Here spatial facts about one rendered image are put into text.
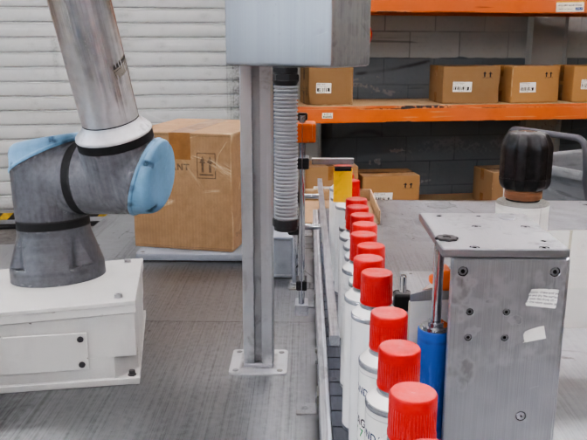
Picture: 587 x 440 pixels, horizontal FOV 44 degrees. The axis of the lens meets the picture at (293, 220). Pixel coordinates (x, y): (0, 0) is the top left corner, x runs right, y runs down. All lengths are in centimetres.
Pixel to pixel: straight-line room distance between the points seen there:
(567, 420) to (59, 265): 76
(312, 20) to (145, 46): 448
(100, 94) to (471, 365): 66
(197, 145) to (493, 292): 108
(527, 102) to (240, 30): 444
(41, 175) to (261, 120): 36
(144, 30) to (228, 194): 380
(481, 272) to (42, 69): 493
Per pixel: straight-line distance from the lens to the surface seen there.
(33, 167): 119
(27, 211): 120
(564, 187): 333
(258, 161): 105
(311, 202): 225
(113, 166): 110
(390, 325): 64
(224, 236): 166
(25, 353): 111
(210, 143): 163
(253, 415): 101
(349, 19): 93
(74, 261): 121
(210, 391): 108
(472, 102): 518
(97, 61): 107
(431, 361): 69
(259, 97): 103
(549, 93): 541
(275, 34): 94
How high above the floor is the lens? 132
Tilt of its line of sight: 14 degrees down
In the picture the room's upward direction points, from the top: straight up
